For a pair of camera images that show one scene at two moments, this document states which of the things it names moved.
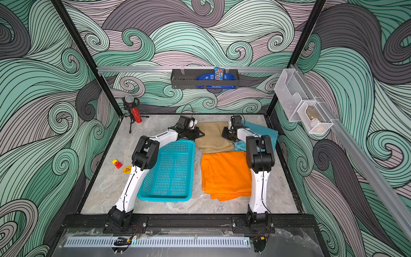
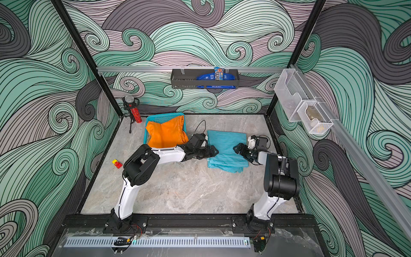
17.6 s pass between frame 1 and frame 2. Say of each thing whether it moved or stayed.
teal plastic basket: moved
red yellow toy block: stayed
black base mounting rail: stayed
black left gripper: moved
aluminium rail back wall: stayed
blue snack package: stayed
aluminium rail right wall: stayed
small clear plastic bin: stayed
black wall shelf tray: stayed
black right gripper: moved
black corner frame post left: stayed
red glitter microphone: stayed
